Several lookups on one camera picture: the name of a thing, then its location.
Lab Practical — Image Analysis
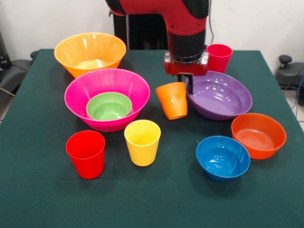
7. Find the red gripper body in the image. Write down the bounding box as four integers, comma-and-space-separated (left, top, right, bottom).
163, 51, 209, 77

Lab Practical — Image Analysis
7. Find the orange cup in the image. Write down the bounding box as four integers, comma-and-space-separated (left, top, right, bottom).
155, 82, 188, 112
163, 108, 189, 121

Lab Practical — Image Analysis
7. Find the stack of green bowls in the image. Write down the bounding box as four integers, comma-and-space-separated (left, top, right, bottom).
85, 92, 133, 121

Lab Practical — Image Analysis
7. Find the crimson cup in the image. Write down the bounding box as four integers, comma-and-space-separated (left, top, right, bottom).
206, 44, 233, 74

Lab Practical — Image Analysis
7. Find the purple bowl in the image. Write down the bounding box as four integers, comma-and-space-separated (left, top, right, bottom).
185, 70, 253, 121

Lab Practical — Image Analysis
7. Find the yellow cup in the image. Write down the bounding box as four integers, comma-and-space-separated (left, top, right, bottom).
123, 119, 162, 167

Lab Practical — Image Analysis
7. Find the blue bowl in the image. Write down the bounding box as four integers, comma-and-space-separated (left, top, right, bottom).
196, 135, 251, 182

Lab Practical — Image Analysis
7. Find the orange-red bowl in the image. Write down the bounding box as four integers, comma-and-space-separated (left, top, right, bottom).
231, 113, 287, 160

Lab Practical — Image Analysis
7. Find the black machine base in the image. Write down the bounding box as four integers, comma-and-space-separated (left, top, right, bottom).
275, 55, 304, 90
0, 29, 38, 95

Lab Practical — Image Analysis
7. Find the large pink bowl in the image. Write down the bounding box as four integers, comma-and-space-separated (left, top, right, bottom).
64, 68, 151, 133

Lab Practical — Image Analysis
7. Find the large orange bowl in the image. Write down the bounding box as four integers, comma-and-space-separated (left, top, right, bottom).
54, 32, 127, 78

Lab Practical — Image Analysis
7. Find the dark green table cloth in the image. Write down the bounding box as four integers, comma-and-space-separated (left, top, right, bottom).
0, 48, 304, 228

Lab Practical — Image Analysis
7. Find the red cup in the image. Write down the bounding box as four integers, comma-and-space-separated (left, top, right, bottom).
65, 130, 106, 180

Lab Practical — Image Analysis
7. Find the black cable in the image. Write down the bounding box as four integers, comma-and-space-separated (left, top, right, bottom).
208, 0, 215, 45

